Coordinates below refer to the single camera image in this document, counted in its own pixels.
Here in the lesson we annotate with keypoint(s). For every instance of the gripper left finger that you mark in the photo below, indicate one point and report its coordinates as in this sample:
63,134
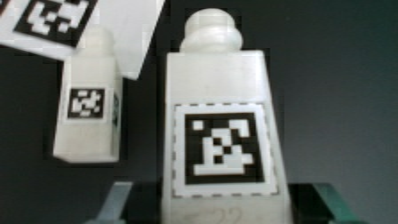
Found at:
113,208

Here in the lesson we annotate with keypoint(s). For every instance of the white square tabletop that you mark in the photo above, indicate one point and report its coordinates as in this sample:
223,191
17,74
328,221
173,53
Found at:
44,25

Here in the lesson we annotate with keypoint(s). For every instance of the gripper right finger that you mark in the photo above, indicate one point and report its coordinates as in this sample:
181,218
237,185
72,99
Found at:
321,207

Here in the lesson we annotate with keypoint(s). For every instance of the white table leg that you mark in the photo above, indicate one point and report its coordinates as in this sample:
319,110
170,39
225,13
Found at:
225,178
88,133

